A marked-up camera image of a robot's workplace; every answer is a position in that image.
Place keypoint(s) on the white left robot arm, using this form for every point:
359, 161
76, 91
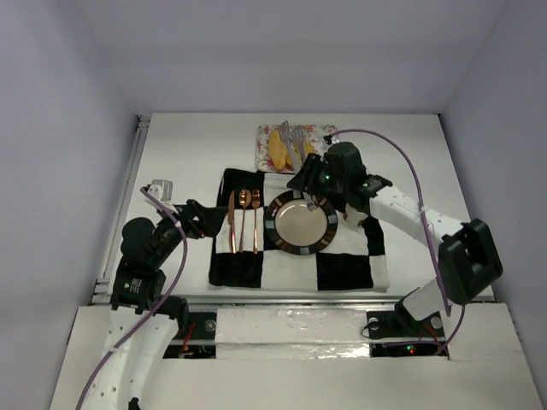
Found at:
145, 315

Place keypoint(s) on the brown crusted bread slice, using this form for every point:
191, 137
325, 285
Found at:
295, 164

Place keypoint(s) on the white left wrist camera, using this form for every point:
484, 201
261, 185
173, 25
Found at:
161, 190

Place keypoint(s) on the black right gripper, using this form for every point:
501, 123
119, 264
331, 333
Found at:
310, 178

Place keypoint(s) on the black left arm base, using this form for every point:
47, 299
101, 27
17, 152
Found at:
196, 336

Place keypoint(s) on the copper spoon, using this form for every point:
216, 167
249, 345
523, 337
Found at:
244, 201

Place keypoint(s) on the copper knife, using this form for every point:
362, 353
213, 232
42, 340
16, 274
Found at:
231, 222

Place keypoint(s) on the copper fork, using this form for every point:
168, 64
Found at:
255, 202

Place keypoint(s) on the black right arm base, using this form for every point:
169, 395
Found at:
399, 323

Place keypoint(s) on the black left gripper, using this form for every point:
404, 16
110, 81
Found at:
195, 217

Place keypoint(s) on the aluminium rail frame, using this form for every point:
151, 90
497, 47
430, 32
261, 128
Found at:
193, 149

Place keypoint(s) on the silver metal tongs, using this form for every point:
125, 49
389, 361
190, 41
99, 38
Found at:
292, 137

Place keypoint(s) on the light yellow bread slice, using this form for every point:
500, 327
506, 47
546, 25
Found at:
278, 152

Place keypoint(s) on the floral rectangular tray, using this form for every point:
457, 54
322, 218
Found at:
313, 139

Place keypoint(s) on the round plate with patterned rim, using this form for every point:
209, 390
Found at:
291, 227

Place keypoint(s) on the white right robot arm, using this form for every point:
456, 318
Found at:
464, 256

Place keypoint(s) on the white mug with metal interior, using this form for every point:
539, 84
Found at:
353, 217

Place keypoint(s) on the black white checkered cloth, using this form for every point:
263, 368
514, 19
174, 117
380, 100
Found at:
355, 260

